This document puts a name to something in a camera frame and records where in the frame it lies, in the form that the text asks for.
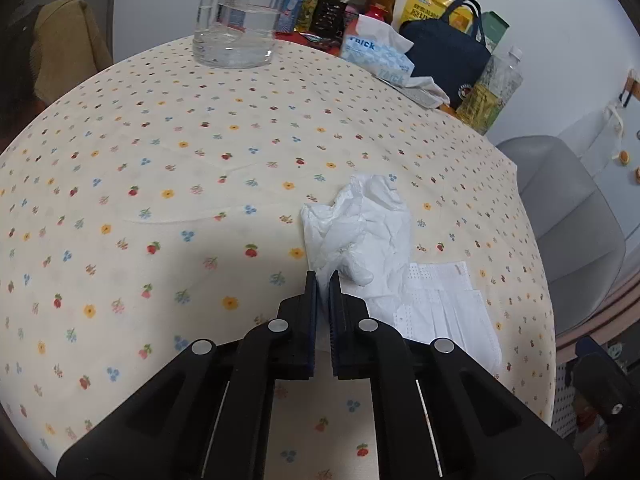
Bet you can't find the blue tissue box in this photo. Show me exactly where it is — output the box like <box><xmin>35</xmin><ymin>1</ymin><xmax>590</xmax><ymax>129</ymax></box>
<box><xmin>340</xmin><ymin>14</ymin><xmax>417</xmax><ymax>86</ymax></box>

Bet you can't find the white hanging bag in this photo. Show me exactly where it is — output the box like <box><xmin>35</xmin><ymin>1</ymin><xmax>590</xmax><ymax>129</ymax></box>
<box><xmin>606</xmin><ymin>102</ymin><xmax>627</xmax><ymax>137</ymax></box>

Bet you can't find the white fridge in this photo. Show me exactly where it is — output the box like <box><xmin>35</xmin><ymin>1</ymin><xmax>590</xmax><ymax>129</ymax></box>
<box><xmin>560</xmin><ymin>105</ymin><xmax>640</xmax><ymax>281</ymax></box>

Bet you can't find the large clear water jug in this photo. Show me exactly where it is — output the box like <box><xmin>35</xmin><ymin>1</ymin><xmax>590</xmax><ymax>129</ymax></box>
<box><xmin>192</xmin><ymin>0</ymin><xmax>281</xmax><ymax>70</ymax></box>

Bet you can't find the polka dot cloth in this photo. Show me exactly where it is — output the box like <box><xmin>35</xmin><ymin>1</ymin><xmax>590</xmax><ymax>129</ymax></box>
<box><xmin>552</xmin><ymin>360</ymin><xmax>581</xmax><ymax>436</ymax></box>

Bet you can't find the white plastic bag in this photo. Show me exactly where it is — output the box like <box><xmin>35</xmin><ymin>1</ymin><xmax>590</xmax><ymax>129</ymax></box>
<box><xmin>300</xmin><ymin>172</ymin><xmax>416</xmax><ymax>301</ymax></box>

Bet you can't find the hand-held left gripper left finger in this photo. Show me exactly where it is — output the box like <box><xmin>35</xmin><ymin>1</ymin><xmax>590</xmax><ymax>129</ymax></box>
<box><xmin>56</xmin><ymin>270</ymin><xmax>319</xmax><ymax>480</ymax></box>

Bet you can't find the floral tablecloth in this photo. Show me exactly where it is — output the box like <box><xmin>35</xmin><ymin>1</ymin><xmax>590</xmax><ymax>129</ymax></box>
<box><xmin>0</xmin><ymin>35</ymin><xmax>558</xmax><ymax>480</ymax></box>

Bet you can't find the white face mask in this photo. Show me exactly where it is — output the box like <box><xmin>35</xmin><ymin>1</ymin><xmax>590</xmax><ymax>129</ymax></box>
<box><xmin>370</xmin><ymin>260</ymin><xmax>503</xmax><ymax>376</ymax></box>

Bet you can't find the blue drink can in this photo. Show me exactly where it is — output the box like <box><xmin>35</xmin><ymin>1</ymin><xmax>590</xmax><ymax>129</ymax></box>
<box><xmin>274</xmin><ymin>0</ymin><xmax>306</xmax><ymax>33</ymax></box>

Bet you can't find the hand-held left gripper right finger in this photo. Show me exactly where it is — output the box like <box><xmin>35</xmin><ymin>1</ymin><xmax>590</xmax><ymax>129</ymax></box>
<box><xmin>327</xmin><ymin>270</ymin><xmax>585</xmax><ymax>480</ymax></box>

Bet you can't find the navy lunch bag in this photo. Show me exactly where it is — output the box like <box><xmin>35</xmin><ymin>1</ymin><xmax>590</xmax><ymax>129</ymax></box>
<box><xmin>399</xmin><ymin>0</ymin><xmax>493</xmax><ymax>111</ymax></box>

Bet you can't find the black hook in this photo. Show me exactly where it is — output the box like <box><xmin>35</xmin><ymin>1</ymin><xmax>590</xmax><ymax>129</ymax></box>
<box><xmin>619</xmin><ymin>67</ymin><xmax>640</xmax><ymax>108</ymax></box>

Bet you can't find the black perforated holder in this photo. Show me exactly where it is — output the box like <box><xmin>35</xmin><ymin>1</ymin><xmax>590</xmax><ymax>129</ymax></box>
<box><xmin>310</xmin><ymin>0</ymin><xmax>348</xmax><ymax>38</ymax></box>

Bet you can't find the yellow label plastic bottle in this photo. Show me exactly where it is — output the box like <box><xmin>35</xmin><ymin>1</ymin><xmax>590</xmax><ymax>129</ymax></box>
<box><xmin>455</xmin><ymin>46</ymin><xmax>525</xmax><ymax>136</ymax></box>

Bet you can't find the yellow packet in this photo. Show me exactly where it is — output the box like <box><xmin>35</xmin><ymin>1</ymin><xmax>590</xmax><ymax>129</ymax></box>
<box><xmin>400</xmin><ymin>0</ymin><xmax>483</xmax><ymax>31</ymax></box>

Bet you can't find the white crumpled tissue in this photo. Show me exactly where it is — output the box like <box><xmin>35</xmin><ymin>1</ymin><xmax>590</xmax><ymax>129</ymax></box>
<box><xmin>400</xmin><ymin>76</ymin><xmax>451</xmax><ymax>110</ymax></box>

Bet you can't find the grey chair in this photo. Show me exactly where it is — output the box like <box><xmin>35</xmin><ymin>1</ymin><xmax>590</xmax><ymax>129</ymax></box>
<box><xmin>495</xmin><ymin>135</ymin><xmax>628</xmax><ymax>338</ymax></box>

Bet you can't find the tan cloth on chair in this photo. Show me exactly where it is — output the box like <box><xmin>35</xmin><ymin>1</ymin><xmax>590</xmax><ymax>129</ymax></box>
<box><xmin>30</xmin><ymin>0</ymin><xmax>113</xmax><ymax>106</ymax></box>

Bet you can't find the green carton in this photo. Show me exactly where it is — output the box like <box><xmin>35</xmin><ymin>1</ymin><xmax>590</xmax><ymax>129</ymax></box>
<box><xmin>480</xmin><ymin>10</ymin><xmax>511</xmax><ymax>53</ymax></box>

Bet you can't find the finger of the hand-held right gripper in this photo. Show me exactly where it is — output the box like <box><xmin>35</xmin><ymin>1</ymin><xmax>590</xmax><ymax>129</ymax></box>
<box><xmin>572</xmin><ymin>337</ymin><xmax>633</xmax><ymax>428</ymax></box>

